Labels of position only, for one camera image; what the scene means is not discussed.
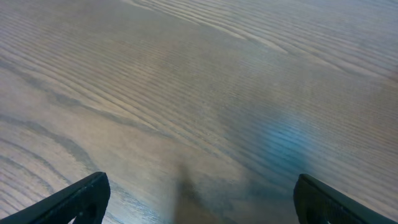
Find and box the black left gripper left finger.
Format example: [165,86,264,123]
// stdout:
[1,172,111,224]

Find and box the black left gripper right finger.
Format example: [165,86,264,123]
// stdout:
[293,174,397,224]

